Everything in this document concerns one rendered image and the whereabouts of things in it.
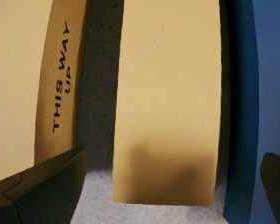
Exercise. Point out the brown cardboard carton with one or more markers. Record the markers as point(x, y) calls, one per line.
point(168, 103)
point(41, 50)

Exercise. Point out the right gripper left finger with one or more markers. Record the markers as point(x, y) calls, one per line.
point(46, 193)

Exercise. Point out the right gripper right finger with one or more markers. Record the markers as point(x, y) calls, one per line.
point(270, 175)

